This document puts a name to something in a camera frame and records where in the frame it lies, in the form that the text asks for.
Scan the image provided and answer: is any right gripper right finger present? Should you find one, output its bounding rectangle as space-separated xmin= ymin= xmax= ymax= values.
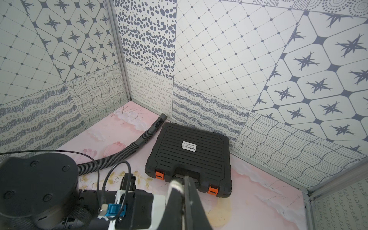
xmin=184 ymin=176 xmax=213 ymax=230

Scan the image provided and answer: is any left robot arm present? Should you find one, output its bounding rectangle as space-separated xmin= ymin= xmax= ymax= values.
xmin=1 ymin=153 xmax=110 ymax=230

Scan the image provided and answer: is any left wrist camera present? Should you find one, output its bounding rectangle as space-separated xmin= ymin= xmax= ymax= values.
xmin=98 ymin=174 xmax=166 ymax=230

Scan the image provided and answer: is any black plastic tool case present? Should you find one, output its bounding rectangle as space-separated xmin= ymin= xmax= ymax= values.
xmin=145 ymin=123 xmax=232 ymax=198

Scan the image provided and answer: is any black corrugated hose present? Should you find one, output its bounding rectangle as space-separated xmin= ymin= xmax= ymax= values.
xmin=76 ymin=113 xmax=168 ymax=176

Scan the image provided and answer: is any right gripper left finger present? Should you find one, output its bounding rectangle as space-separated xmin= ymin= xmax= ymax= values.
xmin=162 ymin=192 xmax=184 ymax=230

